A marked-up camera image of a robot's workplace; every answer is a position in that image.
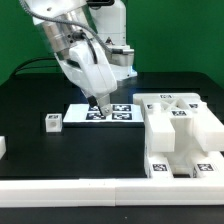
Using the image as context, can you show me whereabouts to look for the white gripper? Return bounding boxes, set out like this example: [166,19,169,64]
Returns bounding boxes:
[57,41,117,116]

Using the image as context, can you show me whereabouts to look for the white tagged block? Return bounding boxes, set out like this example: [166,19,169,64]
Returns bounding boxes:
[45,114,62,132]

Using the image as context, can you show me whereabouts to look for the white long back beam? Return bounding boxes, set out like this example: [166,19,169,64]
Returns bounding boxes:
[144,103,175,153]

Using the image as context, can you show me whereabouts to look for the white long beam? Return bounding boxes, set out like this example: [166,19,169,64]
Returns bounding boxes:
[144,103,175,153]
[190,102,224,152]

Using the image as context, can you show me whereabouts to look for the white chair seat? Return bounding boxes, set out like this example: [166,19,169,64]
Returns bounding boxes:
[143,109,224,179]

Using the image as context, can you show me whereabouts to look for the white long front beam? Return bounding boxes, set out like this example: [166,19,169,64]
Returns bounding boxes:
[190,102,224,152]

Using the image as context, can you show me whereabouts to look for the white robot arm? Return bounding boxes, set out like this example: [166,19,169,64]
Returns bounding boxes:
[18,0,136,116]

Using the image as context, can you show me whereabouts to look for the white marker tag board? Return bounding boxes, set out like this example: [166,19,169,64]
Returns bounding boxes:
[63,104,143,124]

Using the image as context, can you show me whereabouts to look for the white block at left edge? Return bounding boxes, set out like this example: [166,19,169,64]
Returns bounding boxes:
[0,136,6,160]

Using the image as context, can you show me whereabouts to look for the white L-shaped fence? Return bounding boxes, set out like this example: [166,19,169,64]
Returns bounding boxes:
[0,174,224,208]

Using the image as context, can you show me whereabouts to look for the black cables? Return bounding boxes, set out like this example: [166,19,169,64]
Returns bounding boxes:
[9,57,64,79]

